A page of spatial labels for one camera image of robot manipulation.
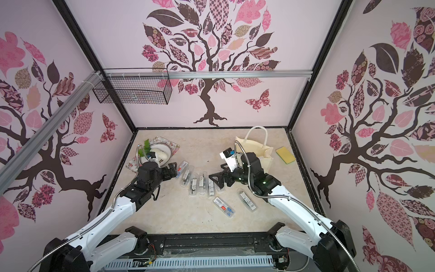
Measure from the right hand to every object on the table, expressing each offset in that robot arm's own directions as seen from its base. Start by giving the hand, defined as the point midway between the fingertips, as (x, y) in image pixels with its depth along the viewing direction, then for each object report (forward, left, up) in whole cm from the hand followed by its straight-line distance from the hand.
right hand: (217, 169), depth 73 cm
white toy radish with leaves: (+28, +47, -20) cm, 58 cm away
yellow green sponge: (+24, -43, -24) cm, 55 cm away
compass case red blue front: (-10, -3, -21) cm, 23 cm away
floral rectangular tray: (+17, +52, -21) cm, 59 cm away
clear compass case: (+8, +18, -21) cm, 29 cm away
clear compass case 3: (+1, +4, -21) cm, 21 cm away
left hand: (+6, +24, -8) cm, 26 cm away
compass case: (-7, -15, -21) cm, 27 cm away
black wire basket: (+49, +47, +13) cm, 69 cm away
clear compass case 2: (+4, +9, -20) cm, 22 cm away
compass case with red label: (+13, +22, -20) cm, 33 cm away
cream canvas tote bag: (+20, -21, -8) cm, 30 cm away
